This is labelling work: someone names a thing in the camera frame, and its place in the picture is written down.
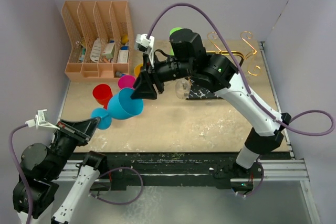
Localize yellow object in organizer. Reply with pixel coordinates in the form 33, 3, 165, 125
121, 35, 129, 44

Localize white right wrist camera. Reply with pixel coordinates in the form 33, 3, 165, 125
134, 34, 155, 67

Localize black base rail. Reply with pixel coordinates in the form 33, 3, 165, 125
65, 151, 265, 191

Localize green white small box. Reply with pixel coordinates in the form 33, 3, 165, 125
102, 41, 115, 60

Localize yellow plastic wine glass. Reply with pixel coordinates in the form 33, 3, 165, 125
134, 63, 143, 78

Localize green plastic wine glass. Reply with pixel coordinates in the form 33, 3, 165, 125
169, 27, 182, 56

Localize red plastic wine glass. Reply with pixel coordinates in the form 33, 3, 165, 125
92, 83, 113, 109

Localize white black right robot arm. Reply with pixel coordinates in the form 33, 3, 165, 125
131, 28, 291, 177

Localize white blister pack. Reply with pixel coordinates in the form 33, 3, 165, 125
90, 38, 101, 63

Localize pink plastic file organizer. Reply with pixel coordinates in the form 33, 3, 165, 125
61, 0, 135, 82

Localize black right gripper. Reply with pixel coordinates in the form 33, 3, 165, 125
131, 51, 194, 100

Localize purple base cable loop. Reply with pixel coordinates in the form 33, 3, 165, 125
88, 166, 144, 206

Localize blue grey cap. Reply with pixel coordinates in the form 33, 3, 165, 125
115, 71, 127, 78

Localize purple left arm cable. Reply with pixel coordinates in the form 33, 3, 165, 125
8, 123, 35, 224

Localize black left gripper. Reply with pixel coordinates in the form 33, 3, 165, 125
48, 115, 101, 177

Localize clear glass wine glass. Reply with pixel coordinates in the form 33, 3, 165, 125
175, 79, 192, 99

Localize blue plastic wine glass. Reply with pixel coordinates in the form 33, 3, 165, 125
91, 88, 144, 130

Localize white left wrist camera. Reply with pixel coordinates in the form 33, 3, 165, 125
25, 109, 60, 131

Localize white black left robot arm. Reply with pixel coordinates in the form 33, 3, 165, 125
12, 117, 108, 223

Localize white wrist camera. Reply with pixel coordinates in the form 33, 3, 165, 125
25, 109, 60, 131
134, 34, 155, 67

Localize magenta plastic wine glass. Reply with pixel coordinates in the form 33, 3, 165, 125
118, 75, 136, 89

